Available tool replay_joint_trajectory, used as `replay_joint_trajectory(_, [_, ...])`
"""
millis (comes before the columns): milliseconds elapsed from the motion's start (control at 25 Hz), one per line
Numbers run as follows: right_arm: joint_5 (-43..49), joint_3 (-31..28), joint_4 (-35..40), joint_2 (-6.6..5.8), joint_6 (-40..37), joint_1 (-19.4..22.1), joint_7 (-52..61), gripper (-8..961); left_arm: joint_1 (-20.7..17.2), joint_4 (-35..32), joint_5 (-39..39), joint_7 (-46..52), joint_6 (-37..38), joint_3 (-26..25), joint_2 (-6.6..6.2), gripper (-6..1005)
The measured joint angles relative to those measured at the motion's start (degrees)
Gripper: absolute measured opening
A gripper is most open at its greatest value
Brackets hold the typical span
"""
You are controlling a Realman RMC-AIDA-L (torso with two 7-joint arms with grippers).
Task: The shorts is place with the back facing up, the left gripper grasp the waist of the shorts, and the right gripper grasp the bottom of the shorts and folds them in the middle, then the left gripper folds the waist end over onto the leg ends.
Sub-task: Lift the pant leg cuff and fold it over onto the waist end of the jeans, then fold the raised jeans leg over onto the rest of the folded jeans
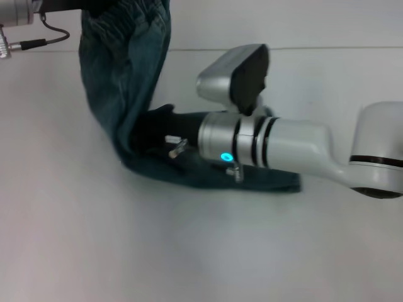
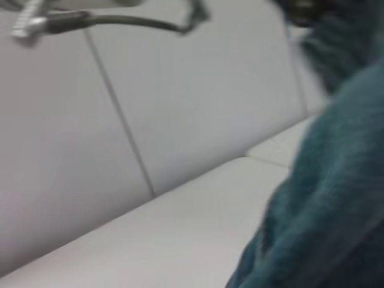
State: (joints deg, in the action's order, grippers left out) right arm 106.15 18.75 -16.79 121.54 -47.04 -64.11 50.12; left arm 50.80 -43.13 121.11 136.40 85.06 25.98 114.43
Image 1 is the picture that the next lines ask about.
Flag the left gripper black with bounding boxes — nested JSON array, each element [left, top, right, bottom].
[[33, 0, 108, 18]]

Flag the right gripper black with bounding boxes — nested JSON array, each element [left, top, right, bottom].
[[133, 104, 206, 153]]

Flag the blue denim shorts with embroidery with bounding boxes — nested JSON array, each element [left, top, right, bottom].
[[78, 0, 303, 194]]

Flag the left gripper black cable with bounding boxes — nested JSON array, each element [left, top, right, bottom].
[[8, 16, 71, 52]]

